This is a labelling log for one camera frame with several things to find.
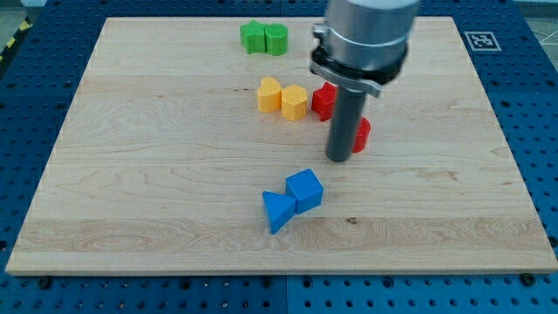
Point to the red circle block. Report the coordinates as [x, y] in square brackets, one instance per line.
[362, 135]

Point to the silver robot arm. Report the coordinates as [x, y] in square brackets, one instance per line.
[363, 43]

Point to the green circle block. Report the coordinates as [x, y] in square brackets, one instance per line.
[276, 39]

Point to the blue cube block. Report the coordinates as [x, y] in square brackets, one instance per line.
[306, 188]

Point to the blue triangle block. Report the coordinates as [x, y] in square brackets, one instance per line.
[279, 209]

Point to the yellow hexagon block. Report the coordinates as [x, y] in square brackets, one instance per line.
[294, 102]

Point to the yellow heart block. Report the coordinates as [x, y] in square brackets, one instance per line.
[269, 95]

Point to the red star block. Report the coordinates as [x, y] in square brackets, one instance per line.
[323, 101]

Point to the wooden board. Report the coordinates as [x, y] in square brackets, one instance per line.
[160, 165]

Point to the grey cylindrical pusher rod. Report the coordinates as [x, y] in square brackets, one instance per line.
[347, 113]

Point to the green star block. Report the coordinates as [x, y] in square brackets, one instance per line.
[253, 37]

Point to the white fiducial marker tag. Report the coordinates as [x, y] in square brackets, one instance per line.
[482, 41]

